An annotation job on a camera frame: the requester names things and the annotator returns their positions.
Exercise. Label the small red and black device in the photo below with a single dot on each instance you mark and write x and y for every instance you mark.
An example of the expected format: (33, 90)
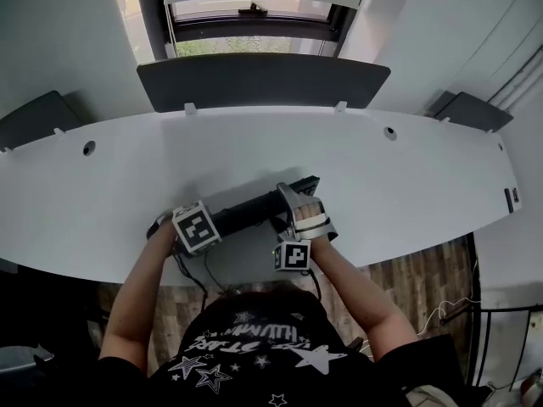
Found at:
(516, 196)

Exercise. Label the wide dark desk divider panel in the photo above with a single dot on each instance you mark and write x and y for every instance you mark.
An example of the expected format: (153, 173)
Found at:
(263, 81)

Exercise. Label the person's right hand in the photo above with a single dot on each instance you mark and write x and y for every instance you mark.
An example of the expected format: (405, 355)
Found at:
(309, 211)

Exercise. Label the person's right forearm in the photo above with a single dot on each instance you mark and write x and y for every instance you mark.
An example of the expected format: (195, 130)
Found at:
(360, 299)

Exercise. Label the beige cloth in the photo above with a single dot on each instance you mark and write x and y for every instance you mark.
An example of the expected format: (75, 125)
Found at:
(432, 397)

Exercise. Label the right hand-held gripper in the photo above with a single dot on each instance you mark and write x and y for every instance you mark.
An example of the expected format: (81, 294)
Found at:
(292, 254)

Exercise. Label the person's left forearm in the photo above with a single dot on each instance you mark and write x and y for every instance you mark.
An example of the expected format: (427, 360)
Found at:
(136, 303)

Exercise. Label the black keyboard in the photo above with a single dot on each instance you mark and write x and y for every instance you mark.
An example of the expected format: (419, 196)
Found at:
(250, 216)

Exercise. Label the black office chair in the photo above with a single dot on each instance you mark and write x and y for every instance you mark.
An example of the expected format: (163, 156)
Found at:
(42, 312)

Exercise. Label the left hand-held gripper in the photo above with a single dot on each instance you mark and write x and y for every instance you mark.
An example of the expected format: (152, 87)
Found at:
(197, 227)

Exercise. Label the black desk control panel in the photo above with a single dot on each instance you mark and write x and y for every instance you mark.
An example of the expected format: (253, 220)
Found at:
(508, 201)

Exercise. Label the black metal frame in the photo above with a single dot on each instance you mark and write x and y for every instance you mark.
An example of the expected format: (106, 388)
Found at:
(509, 310)

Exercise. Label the black star-print T-shirt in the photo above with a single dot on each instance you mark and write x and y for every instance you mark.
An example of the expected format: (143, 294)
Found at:
(271, 354)

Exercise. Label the dark-framed window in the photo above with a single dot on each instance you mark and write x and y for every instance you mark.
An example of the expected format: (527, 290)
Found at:
(237, 32)

